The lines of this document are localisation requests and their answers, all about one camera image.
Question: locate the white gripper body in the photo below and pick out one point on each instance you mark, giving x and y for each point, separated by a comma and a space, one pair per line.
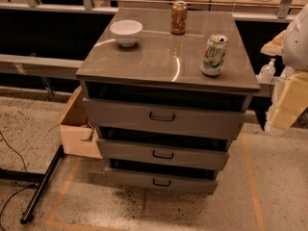
296, 43

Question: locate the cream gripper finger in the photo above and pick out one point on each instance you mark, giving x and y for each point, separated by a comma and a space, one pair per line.
280, 119
294, 97

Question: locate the green white 7up can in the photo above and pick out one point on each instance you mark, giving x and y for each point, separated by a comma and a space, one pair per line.
214, 54

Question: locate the orange soda can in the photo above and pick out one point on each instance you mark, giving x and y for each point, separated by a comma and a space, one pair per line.
179, 11

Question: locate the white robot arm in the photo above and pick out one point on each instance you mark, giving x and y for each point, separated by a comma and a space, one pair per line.
294, 52

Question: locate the white bowl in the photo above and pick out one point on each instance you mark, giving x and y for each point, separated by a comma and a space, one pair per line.
126, 32

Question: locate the clear sanitizer bottle left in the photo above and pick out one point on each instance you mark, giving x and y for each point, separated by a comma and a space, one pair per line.
267, 72

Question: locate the grey drawer cabinet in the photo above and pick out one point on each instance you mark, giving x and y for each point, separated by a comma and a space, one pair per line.
164, 69

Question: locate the middle grey drawer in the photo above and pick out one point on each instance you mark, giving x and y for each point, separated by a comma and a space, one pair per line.
163, 155

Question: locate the grey drawer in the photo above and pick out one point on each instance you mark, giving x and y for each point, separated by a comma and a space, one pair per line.
163, 155
160, 181
164, 119

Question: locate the bottom grey drawer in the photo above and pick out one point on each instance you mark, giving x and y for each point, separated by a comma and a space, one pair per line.
160, 181

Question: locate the top grey drawer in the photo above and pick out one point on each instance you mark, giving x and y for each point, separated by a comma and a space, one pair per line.
164, 119

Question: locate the cardboard box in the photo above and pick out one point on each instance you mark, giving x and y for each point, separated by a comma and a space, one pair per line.
77, 134

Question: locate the black metal floor bar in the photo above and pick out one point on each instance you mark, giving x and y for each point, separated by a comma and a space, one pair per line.
27, 216

